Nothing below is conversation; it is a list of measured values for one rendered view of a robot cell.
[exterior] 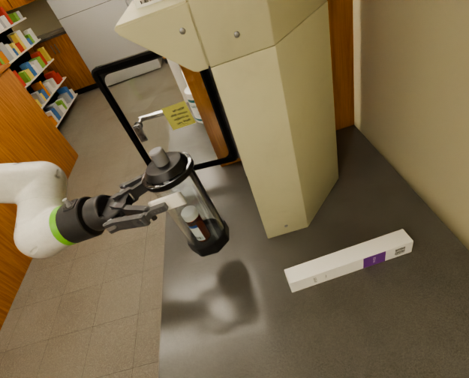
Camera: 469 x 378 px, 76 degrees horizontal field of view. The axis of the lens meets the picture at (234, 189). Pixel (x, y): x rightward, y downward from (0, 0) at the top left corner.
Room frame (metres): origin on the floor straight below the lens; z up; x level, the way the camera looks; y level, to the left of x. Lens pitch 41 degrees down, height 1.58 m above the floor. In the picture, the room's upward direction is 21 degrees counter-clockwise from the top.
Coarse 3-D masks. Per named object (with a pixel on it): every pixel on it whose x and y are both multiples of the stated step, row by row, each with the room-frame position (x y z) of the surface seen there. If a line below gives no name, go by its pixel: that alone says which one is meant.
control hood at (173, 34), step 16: (176, 0) 0.53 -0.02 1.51; (128, 16) 0.55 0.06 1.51; (144, 16) 0.51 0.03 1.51; (160, 16) 0.50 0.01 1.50; (176, 16) 0.50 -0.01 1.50; (192, 16) 0.50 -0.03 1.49; (128, 32) 0.51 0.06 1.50; (144, 32) 0.51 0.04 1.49; (160, 32) 0.50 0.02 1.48; (176, 32) 0.50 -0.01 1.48; (192, 32) 0.50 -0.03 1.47; (160, 48) 0.51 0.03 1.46; (176, 48) 0.50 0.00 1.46; (192, 48) 0.50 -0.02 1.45; (192, 64) 0.50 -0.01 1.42; (208, 64) 0.50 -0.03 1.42
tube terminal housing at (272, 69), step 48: (192, 0) 0.50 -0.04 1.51; (240, 0) 0.49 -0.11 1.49; (288, 0) 0.52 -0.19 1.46; (240, 48) 0.49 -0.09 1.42; (288, 48) 0.51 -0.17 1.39; (240, 96) 0.50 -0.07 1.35; (288, 96) 0.50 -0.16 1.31; (240, 144) 0.50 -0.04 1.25; (288, 144) 0.49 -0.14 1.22; (336, 144) 0.61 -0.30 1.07; (288, 192) 0.49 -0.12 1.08
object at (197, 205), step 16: (144, 176) 0.51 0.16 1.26; (176, 176) 0.46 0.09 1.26; (192, 176) 0.48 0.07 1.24; (160, 192) 0.46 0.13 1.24; (192, 192) 0.46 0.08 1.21; (176, 208) 0.45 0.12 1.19; (192, 208) 0.45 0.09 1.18; (208, 208) 0.47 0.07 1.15; (176, 224) 0.47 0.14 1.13; (192, 224) 0.45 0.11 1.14; (208, 224) 0.45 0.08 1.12; (192, 240) 0.45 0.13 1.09; (208, 240) 0.44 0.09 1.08
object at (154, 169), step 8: (152, 152) 0.50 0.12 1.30; (160, 152) 0.49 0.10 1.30; (168, 152) 0.53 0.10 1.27; (176, 152) 0.52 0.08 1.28; (152, 160) 0.53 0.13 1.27; (160, 160) 0.49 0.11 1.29; (168, 160) 0.50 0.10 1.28; (176, 160) 0.49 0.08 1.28; (184, 160) 0.49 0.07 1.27; (152, 168) 0.50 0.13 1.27; (160, 168) 0.49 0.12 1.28; (168, 168) 0.47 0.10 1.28; (176, 168) 0.47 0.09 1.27; (152, 176) 0.47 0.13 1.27; (160, 176) 0.46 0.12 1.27; (168, 176) 0.46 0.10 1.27
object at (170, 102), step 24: (120, 72) 0.86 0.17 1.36; (144, 72) 0.85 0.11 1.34; (168, 72) 0.83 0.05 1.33; (192, 72) 0.82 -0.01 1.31; (120, 96) 0.87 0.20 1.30; (144, 96) 0.85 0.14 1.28; (168, 96) 0.84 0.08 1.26; (192, 96) 0.82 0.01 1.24; (144, 120) 0.86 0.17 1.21; (168, 120) 0.85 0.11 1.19; (192, 120) 0.83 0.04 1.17; (216, 120) 0.81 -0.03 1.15; (144, 144) 0.87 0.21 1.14; (168, 144) 0.85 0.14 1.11; (192, 144) 0.84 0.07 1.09; (216, 144) 0.82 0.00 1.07
